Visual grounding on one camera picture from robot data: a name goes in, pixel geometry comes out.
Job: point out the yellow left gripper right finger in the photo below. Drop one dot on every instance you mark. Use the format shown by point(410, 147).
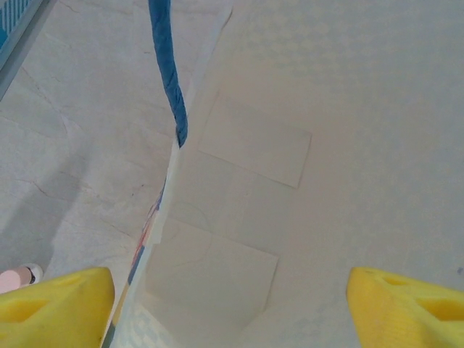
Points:
point(406, 315)

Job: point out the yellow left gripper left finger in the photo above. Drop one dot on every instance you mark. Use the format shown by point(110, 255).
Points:
point(54, 311)

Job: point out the blue checkered paper bag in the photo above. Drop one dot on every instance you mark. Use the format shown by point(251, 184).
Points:
point(326, 145)

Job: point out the small pink white object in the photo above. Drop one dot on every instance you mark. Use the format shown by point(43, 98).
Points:
point(16, 277)

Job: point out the aluminium table edge rail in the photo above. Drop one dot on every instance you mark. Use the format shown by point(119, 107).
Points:
point(21, 47)

